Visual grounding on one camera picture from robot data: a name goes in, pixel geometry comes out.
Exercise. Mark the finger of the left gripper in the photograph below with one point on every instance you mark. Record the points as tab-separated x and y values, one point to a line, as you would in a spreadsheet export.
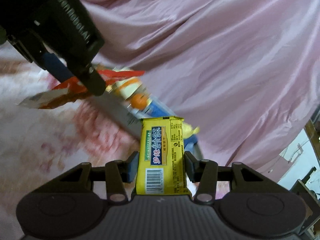
91	79
56	68

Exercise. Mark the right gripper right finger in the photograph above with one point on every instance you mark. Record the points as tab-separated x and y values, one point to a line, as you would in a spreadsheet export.
208	173

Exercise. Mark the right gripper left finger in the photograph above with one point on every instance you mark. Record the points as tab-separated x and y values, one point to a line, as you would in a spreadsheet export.
114	173

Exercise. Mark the red tofu snack packet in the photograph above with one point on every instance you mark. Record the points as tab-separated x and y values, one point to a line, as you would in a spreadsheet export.
72	89

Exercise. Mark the yellow biscuit packet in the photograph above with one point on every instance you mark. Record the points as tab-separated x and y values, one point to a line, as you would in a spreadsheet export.
161	168

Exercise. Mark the small orange mandarin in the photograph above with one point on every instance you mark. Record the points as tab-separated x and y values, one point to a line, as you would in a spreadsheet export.
139	101

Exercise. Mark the orange cream bread package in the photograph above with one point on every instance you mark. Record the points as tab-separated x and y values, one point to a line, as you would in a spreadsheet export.
127	88

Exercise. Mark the grey cardboard box tray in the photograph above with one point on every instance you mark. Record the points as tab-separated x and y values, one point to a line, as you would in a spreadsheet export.
129	119

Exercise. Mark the floral bed sheet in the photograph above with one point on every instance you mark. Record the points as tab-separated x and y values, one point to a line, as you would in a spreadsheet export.
38	145

